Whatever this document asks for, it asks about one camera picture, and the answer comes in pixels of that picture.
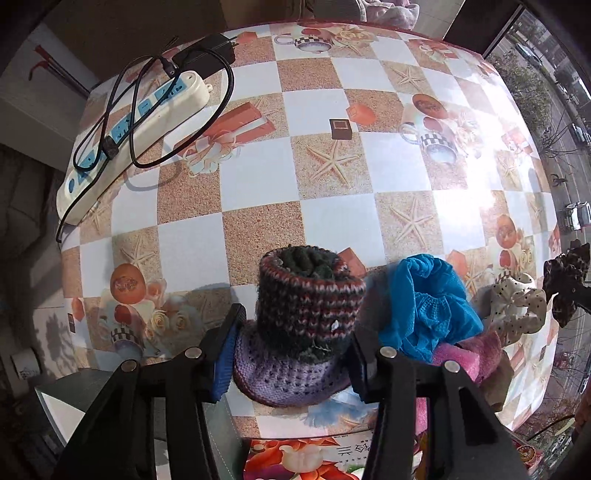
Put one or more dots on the white car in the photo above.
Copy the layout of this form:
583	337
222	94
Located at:
576	215

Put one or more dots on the leopard print scrunchie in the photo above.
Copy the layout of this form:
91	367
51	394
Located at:
570	265

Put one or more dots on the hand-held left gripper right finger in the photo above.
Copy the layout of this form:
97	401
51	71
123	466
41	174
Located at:
358	369

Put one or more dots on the striped knitted hat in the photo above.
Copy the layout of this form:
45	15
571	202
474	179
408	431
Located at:
300	304

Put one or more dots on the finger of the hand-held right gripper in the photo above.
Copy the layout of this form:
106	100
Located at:
575	288

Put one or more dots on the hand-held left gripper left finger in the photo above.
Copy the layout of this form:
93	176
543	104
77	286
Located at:
221	364

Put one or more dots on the white power strip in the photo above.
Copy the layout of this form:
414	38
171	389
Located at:
184	104

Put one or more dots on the floral printed box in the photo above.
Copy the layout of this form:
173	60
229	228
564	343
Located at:
300	457

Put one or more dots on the black power adapter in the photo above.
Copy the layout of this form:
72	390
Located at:
207	53

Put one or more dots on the pink fluffy garment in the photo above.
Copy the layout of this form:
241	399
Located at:
390	11

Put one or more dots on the white polka dot scrunchie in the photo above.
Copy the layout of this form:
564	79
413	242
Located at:
512	304

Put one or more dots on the pink fuzzy cloth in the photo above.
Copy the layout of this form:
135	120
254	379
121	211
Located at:
466	357

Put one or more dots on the brown cloth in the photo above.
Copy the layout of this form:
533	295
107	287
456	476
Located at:
501	383

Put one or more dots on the blue mesh cap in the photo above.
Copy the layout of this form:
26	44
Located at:
429	304

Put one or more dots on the checkered printed tablecloth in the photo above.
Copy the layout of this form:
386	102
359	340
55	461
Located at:
295	184

